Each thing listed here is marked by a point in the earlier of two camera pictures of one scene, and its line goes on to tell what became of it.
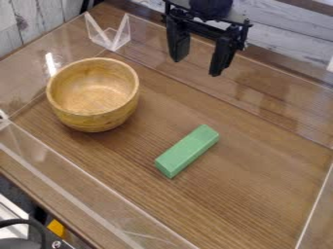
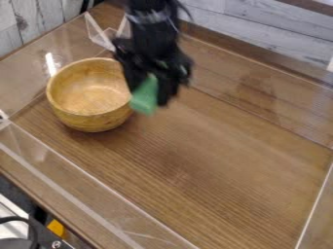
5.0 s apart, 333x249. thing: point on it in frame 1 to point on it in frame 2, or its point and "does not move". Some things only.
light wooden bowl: (92, 93) does not move
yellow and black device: (60, 238) does not move
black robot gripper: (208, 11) to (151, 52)
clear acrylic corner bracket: (109, 37) does not move
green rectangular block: (184, 150) to (144, 97)
